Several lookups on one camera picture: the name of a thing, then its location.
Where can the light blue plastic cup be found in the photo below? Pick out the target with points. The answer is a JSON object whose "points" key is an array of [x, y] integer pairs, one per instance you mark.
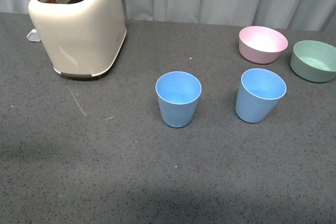
{"points": [[259, 91]]}

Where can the cream white toaster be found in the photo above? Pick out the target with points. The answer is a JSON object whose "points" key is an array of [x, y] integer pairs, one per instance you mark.
{"points": [[82, 37]]}

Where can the pink plastic bowl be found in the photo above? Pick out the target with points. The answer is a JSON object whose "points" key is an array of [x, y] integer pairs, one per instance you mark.
{"points": [[261, 45]]}

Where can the small clear plastic piece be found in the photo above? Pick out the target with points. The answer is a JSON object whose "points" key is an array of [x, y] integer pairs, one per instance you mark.
{"points": [[33, 36]]}

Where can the green plastic bowl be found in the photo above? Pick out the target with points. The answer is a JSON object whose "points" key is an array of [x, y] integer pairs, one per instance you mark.
{"points": [[313, 61]]}

